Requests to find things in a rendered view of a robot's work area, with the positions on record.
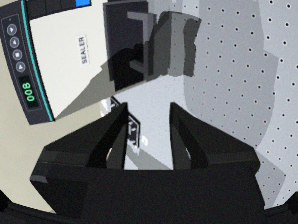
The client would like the off-white box-shaped machine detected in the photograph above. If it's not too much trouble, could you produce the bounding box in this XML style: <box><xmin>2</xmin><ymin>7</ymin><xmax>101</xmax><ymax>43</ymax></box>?
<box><xmin>0</xmin><ymin>0</ymin><xmax>170</xmax><ymax>125</ymax></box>

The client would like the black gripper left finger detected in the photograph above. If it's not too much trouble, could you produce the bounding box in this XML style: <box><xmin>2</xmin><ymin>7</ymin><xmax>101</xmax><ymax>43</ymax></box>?
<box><xmin>36</xmin><ymin>102</ymin><xmax>129</xmax><ymax>169</ymax></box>

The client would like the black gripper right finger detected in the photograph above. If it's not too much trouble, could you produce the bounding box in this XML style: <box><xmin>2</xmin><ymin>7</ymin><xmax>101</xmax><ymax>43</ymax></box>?
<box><xmin>169</xmin><ymin>102</ymin><xmax>261</xmax><ymax>174</ymax></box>

